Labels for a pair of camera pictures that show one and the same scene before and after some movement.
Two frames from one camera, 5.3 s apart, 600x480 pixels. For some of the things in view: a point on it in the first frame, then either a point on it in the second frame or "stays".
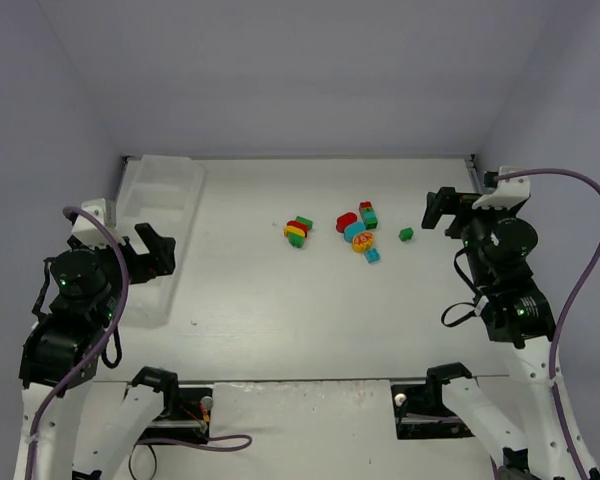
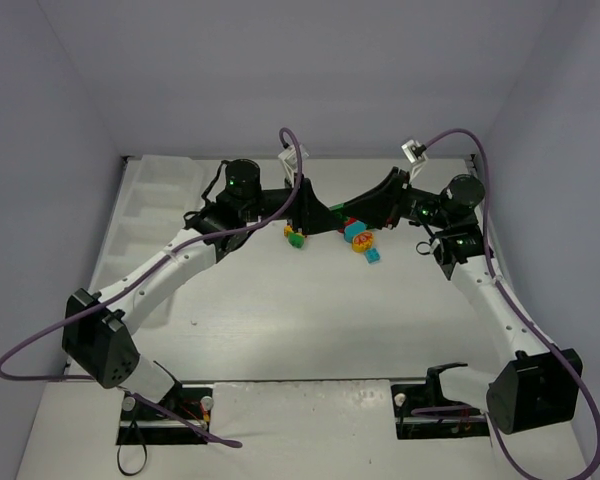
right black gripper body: (453, 213) -> (397, 189)
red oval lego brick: (344, 220) stays
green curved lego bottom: (295, 239) stays
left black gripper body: (143, 257) -> (299, 203)
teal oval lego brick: (353, 229) stays
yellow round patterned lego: (362, 242) stays
